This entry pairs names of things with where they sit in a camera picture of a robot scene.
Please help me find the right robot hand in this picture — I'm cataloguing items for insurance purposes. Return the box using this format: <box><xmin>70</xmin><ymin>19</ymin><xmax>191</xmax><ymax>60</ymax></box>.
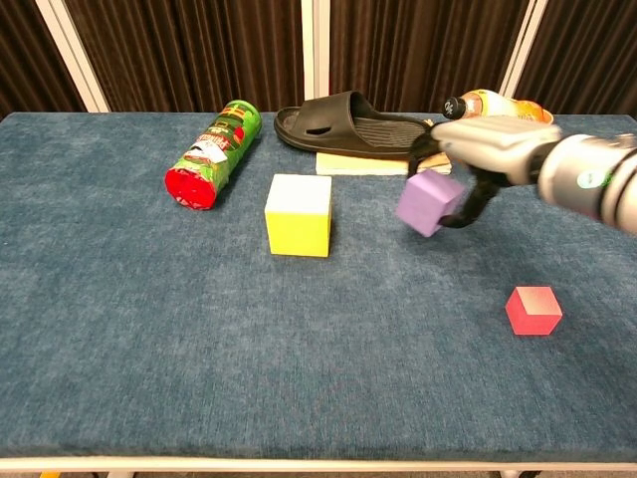
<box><xmin>407</xmin><ymin>115</ymin><xmax>564</xmax><ymax>230</ymax></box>

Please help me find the purple foam cube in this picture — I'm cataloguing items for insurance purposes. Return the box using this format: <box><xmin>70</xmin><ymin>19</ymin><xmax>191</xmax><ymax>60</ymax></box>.
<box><xmin>395</xmin><ymin>168</ymin><xmax>467</xmax><ymax>238</ymax></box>

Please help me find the small red cube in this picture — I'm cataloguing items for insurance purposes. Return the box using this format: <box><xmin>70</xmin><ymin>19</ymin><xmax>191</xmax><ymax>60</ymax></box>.
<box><xmin>504</xmin><ymin>285</ymin><xmax>564</xmax><ymax>337</ymax></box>

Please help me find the large yellow and white cube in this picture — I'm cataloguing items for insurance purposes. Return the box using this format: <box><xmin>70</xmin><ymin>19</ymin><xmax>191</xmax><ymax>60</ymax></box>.
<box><xmin>264</xmin><ymin>173</ymin><xmax>333</xmax><ymax>259</ymax></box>

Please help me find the orange drink bottle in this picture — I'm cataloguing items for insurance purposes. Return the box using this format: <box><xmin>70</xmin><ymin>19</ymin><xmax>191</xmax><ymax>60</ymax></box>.
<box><xmin>443</xmin><ymin>89</ymin><xmax>548</xmax><ymax>123</ymax></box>

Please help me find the dark pleated curtain panel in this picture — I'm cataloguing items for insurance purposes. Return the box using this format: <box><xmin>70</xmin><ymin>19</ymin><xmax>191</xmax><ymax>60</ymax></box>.
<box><xmin>515</xmin><ymin>0</ymin><xmax>637</xmax><ymax>119</ymax></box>
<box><xmin>0</xmin><ymin>0</ymin><xmax>89</xmax><ymax>120</ymax></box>
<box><xmin>327</xmin><ymin>0</ymin><xmax>530</xmax><ymax>114</ymax></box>
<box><xmin>64</xmin><ymin>0</ymin><xmax>305</xmax><ymax>114</ymax></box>

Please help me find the black slide sandal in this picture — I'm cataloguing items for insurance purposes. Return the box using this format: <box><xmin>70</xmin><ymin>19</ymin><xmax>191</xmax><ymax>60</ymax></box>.
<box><xmin>273</xmin><ymin>90</ymin><xmax>435</xmax><ymax>161</ymax></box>

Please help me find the green Pringles can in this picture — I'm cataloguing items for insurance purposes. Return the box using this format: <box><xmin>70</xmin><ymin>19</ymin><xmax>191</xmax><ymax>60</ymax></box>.
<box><xmin>164</xmin><ymin>99</ymin><xmax>263</xmax><ymax>212</ymax></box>

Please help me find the white partition post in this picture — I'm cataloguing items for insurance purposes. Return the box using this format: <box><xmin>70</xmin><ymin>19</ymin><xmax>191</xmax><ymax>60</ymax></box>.
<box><xmin>497</xmin><ymin>0</ymin><xmax>549</xmax><ymax>99</ymax></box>
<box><xmin>34</xmin><ymin>0</ymin><xmax>111</xmax><ymax>114</ymax></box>
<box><xmin>300</xmin><ymin>0</ymin><xmax>331</xmax><ymax>101</ymax></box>

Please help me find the white table frame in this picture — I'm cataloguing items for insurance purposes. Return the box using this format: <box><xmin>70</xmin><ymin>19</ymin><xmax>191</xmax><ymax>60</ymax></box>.
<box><xmin>0</xmin><ymin>454</ymin><xmax>637</xmax><ymax>478</ymax></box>

